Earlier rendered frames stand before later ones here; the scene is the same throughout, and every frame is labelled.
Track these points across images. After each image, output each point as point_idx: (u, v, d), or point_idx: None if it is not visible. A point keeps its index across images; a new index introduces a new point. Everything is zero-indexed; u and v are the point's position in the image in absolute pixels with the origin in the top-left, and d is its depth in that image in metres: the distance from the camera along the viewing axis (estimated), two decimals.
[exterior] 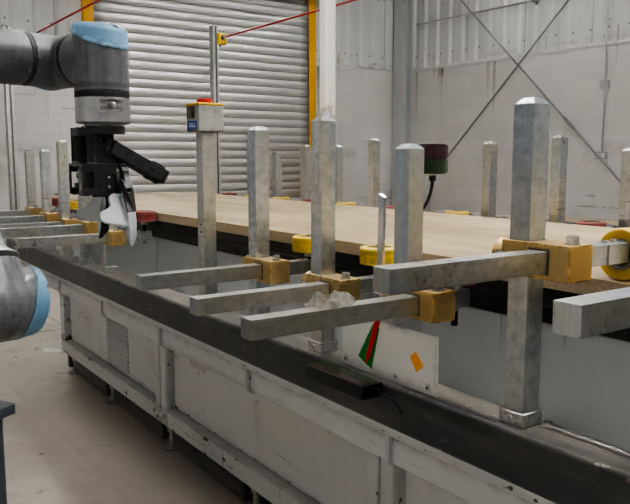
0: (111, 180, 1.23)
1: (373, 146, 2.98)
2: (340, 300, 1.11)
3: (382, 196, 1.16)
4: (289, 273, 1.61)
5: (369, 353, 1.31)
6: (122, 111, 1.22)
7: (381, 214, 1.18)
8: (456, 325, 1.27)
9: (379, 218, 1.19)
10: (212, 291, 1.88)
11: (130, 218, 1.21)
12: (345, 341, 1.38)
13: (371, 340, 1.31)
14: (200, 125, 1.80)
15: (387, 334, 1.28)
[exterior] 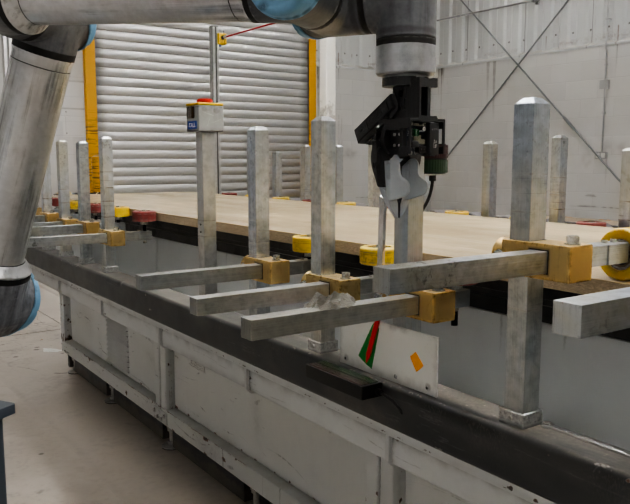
0: None
1: None
2: (340, 301, 1.11)
3: (383, 198, 1.15)
4: (289, 273, 1.61)
5: (369, 353, 1.31)
6: None
7: (381, 215, 1.17)
8: (456, 325, 1.27)
9: (379, 219, 1.18)
10: (212, 291, 1.88)
11: (410, 192, 1.16)
12: (345, 341, 1.38)
13: (371, 340, 1.31)
14: (200, 125, 1.80)
15: (387, 334, 1.28)
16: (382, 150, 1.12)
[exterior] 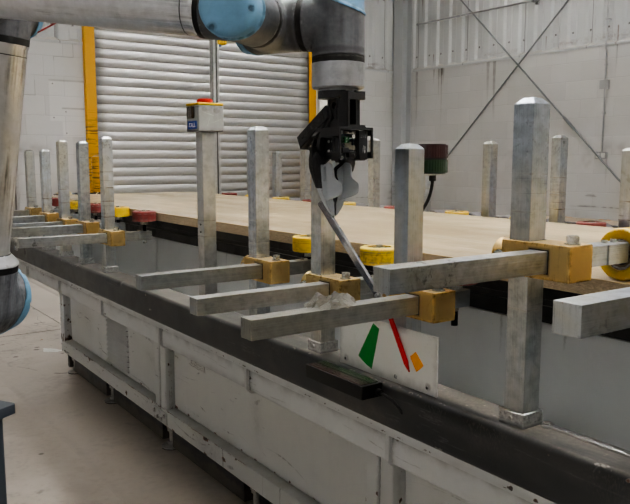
0: None
1: (373, 146, 2.98)
2: (340, 301, 1.11)
3: (320, 201, 1.30)
4: (289, 273, 1.61)
5: (405, 359, 1.24)
6: None
7: (329, 217, 1.29)
8: (456, 325, 1.27)
9: (330, 223, 1.30)
10: (212, 291, 1.88)
11: (346, 193, 1.30)
12: (345, 341, 1.38)
13: (399, 345, 1.25)
14: (200, 125, 1.80)
15: (387, 334, 1.28)
16: (318, 155, 1.26)
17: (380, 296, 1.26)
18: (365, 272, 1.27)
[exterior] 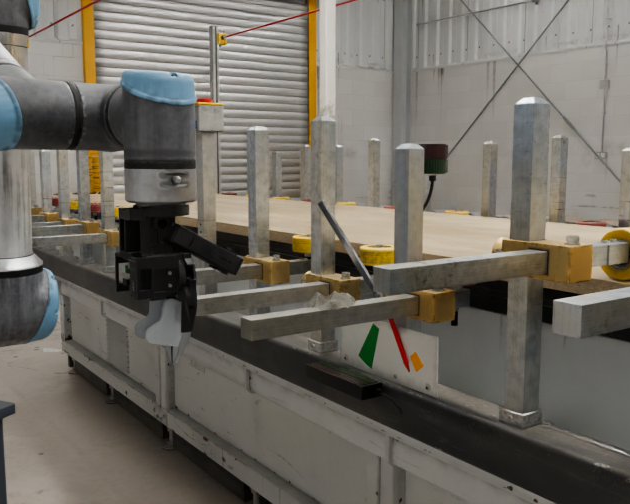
0: (172, 277, 0.93)
1: (373, 146, 2.98)
2: (340, 301, 1.11)
3: (320, 201, 1.30)
4: (289, 273, 1.61)
5: (405, 359, 1.24)
6: (188, 187, 0.92)
7: (329, 217, 1.29)
8: (456, 325, 1.27)
9: (330, 223, 1.30)
10: (212, 291, 1.88)
11: (183, 339, 0.96)
12: (345, 341, 1.38)
13: (399, 345, 1.25)
14: (200, 125, 1.80)
15: (387, 334, 1.28)
16: None
17: (380, 296, 1.26)
18: (365, 272, 1.27)
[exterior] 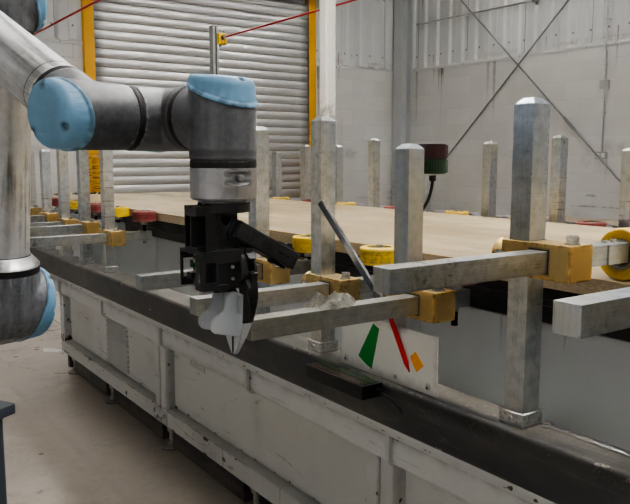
0: (235, 270, 0.98)
1: (373, 146, 2.98)
2: (340, 301, 1.11)
3: (320, 201, 1.30)
4: (289, 273, 1.61)
5: (405, 359, 1.24)
6: (250, 185, 0.97)
7: (329, 217, 1.29)
8: (456, 325, 1.27)
9: (330, 223, 1.30)
10: (212, 291, 1.88)
11: (244, 330, 1.01)
12: (345, 341, 1.38)
13: (399, 345, 1.25)
14: None
15: (387, 334, 1.28)
16: None
17: (380, 296, 1.26)
18: (365, 272, 1.27)
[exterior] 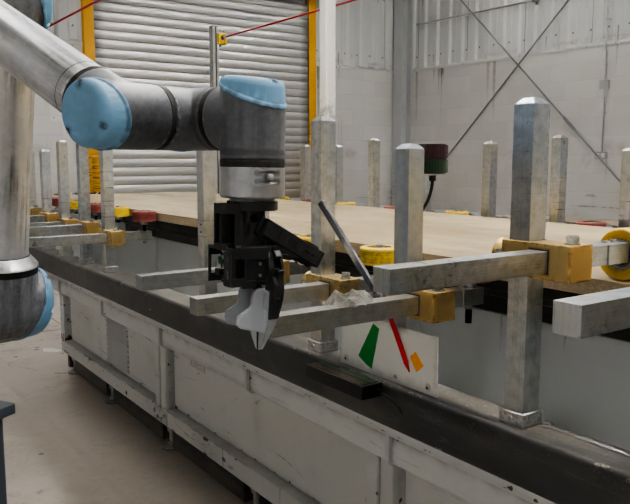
0: (262, 267, 1.01)
1: (373, 146, 2.98)
2: (358, 299, 1.13)
3: (320, 201, 1.30)
4: (289, 273, 1.61)
5: (405, 359, 1.24)
6: (279, 184, 1.00)
7: (329, 217, 1.29)
8: (470, 322, 1.29)
9: (330, 223, 1.30)
10: (212, 291, 1.88)
11: (269, 326, 1.03)
12: (345, 341, 1.38)
13: (399, 345, 1.25)
14: None
15: (387, 334, 1.28)
16: None
17: (380, 296, 1.26)
18: (365, 272, 1.27)
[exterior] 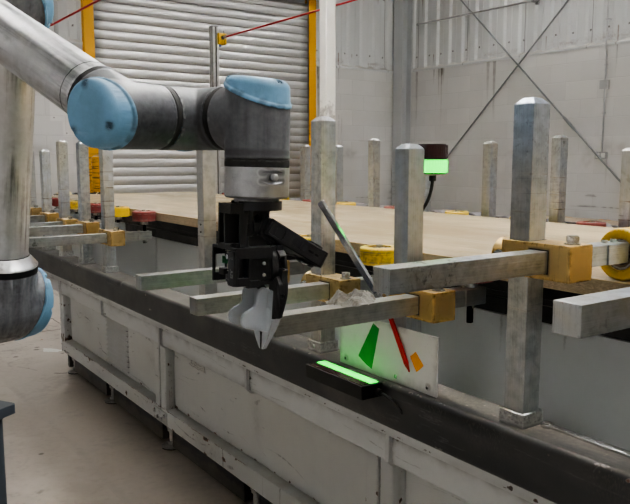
0: (266, 267, 1.01)
1: (373, 146, 2.98)
2: (361, 298, 1.13)
3: (320, 201, 1.30)
4: (289, 273, 1.61)
5: (405, 359, 1.24)
6: (283, 184, 1.00)
7: (329, 217, 1.29)
8: (471, 322, 1.30)
9: (330, 223, 1.30)
10: (212, 291, 1.88)
11: (273, 325, 1.03)
12: (345, 341, 1.38)
13: (399, 345, 1.25)
14: None
15: (387, 334, 1.28)
16: None
17: (380, 296, 1.26)
18: (365, 272, 1.27)
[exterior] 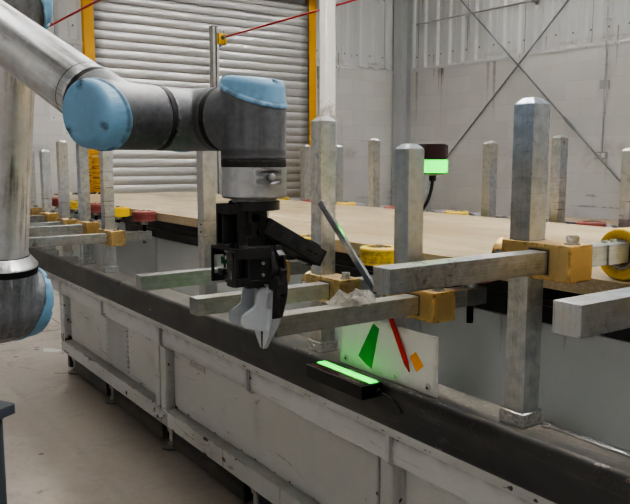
0: (265, 267, 1.01)
1: (373, 146, 2.98)
2: (362, 298, 1.13)
3: (320, 201, 1.30)
4: (289, 273, 1.61)
5: (405, 359, 1.24)
6: (281, 184, 1.00)
7: (329, 217, 1.29)
8: (471, 322, 1.30)
9: (330, 223, 1.30)
10: (212, 291, 1.88)
11: (273, 325, 1.03)
12: (345, 341, 1.38)
13: (399, 345, 1.25)
14: None
15: (387, 334, 1.28)
16: None
17: (380, 296, 1.26)
18: (365, 272, 1.27)
